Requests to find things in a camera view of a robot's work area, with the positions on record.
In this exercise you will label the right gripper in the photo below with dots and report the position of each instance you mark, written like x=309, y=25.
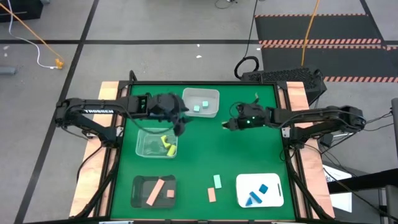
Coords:
x=252, y=116

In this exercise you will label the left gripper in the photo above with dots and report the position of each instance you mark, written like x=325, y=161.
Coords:
x=164, y=107

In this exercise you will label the light green arch block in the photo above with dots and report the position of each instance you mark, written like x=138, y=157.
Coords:
x=165, y=141

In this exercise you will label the light green cylinder block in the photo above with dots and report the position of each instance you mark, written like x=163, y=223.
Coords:
x=171, y=150

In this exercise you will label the pink block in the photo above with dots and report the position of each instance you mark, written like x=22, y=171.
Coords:
x=211, y=195
x=170, y=193

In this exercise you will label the long natural wood block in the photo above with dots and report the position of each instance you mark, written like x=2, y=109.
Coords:
x=155, y=192

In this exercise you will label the long blue block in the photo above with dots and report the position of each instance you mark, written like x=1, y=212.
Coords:
x=256, y=197

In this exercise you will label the blue triangle block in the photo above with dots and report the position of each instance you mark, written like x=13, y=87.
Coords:
x=248, y=202

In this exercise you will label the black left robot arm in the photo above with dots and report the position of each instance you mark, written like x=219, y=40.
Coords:
x=99, y=111

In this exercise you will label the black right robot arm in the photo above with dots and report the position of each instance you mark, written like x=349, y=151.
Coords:
x=326, y=113

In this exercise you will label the green table mat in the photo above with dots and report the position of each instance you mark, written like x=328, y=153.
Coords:
x=205, y=149

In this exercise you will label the small white plastic bin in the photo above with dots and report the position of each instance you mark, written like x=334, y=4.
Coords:
x=211, y=96

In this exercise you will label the clear transparent plastic bin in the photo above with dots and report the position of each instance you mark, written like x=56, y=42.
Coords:
x=146, y=146

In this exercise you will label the flat light teal block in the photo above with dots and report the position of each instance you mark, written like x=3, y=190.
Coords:
x=217, y=181

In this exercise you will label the black perforated computer case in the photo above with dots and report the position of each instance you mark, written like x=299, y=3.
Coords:
x=280, y=76

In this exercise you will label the smoky dark transparent bin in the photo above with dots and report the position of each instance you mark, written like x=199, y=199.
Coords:
x=140, y=189

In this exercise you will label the large white plastic bin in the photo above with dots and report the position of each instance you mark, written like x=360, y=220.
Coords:
x=273, y=199

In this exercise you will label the black power adapter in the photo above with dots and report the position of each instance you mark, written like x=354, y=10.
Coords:
x=326, y=140

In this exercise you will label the white paper sheet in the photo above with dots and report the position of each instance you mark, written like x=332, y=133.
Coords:
x=342, y=202

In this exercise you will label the black hazard-striped floor mat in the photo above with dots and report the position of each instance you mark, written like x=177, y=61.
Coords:
x=326, y=28

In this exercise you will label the black stand bar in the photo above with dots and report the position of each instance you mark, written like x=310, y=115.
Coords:
x=367, y=182

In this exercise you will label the grey floor object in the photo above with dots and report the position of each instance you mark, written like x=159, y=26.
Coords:
x=6, y=70

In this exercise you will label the black floor box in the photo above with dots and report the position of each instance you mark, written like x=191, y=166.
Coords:
x=18, y=9

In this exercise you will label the black table frame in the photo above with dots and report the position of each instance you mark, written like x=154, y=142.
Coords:
x=202, y=82

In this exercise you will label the grey upright post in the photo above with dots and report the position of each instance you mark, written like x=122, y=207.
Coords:
x=395, y=124

